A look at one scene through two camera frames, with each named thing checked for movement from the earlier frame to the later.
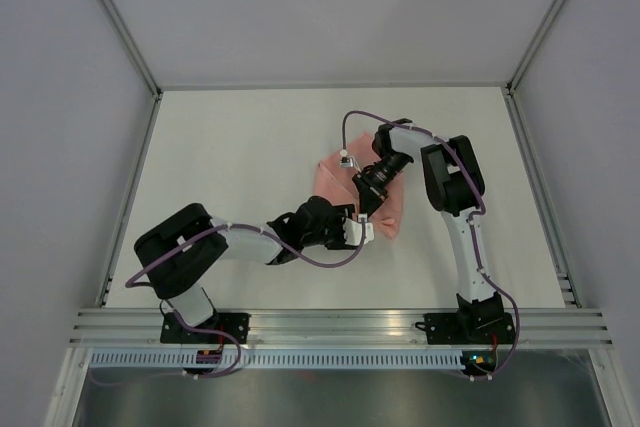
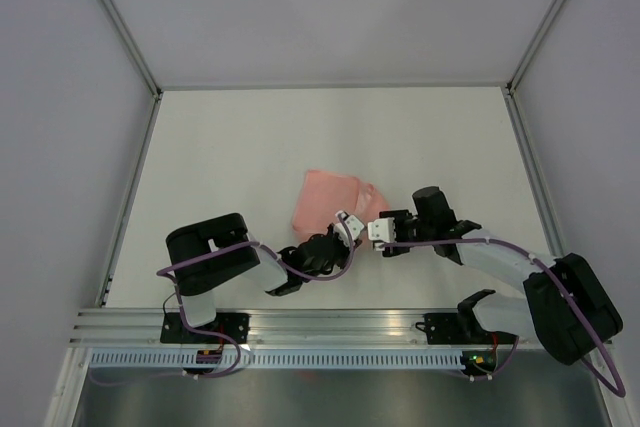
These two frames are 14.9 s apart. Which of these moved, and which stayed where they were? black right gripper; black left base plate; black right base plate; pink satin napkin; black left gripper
Moved: black right gripper; black left gripper; pink satin napkin
Stayed: black left base plate; black right base plate
